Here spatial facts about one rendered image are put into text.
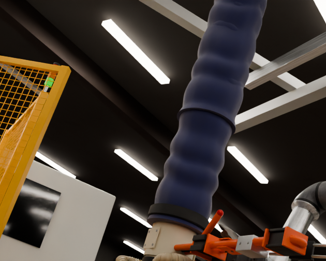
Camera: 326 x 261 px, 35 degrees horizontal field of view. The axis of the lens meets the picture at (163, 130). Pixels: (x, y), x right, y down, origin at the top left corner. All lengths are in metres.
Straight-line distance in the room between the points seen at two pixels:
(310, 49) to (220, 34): 1.98
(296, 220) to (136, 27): 4.14
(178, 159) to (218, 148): 0.16
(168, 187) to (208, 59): 0.55
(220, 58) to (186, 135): 0.36
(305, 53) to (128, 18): 2.37
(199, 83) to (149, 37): 3.97
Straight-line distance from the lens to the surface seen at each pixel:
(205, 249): 1.60
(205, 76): 2.02
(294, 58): 4.16
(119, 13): 5.76
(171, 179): 1.86
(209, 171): 1.87
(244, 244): 1.46
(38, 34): 6.27
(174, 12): 4.22
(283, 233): 1.36
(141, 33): 5.94
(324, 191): 2.09
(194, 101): 1.97
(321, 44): 3.97
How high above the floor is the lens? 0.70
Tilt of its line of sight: 24 degrees up
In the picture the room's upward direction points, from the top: 18 degrees clockwise
